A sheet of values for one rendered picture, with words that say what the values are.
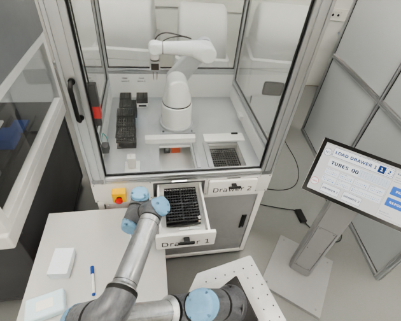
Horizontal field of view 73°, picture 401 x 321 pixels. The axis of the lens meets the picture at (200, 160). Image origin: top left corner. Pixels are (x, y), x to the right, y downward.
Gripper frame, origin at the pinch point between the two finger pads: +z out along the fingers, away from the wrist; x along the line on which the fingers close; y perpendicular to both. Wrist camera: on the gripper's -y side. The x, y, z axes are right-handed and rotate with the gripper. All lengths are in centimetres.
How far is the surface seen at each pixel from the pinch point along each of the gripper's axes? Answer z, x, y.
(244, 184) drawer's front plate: -8, 61, -14
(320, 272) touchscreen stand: 78, 131, 17
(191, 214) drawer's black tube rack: -8.7, 25.0, -0.1
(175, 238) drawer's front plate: -9.2, 13.9, 12.0
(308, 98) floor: 81, 287, -239
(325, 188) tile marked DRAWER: -19, 98, 6
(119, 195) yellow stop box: -9.0, -9.8, -20.6
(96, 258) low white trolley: 5.3, -24.0, 5.1
